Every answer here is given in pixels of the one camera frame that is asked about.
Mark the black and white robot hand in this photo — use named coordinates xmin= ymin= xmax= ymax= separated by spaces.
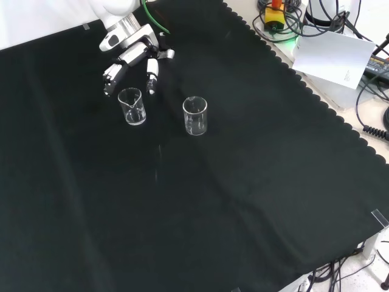
xmin=98 ymin=23 xmax=176 ymax=98

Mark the pale white board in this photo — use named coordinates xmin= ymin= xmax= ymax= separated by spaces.
xmin=291 ymin=30 xmax=378 ymax=91

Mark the clear glass beaker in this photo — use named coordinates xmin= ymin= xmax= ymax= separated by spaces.
xmin=117 ymin=87 xmax=147 ymax=127
xmin=182 ymin=96 xmax=208 ymax=137

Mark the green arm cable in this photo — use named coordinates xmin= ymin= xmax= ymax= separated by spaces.
xmin=141 ymin=0 xmax=173 ymax=35

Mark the black table cloth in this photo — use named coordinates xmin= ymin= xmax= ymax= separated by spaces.
xmin=0 ymin=0 xmax=389 ymax=292

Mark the black power supply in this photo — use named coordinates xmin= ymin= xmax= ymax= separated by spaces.
xmin=362 ymin=50 xmax=389 ymax=77

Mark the yellow stop button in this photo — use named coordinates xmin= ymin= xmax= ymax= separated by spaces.
xmin=263 ymin=0 xmax=287 ymax=33

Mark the black spiral cable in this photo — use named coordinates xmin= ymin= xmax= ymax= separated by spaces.
xmin=362 ymin=123 xmax=389 ymax=142

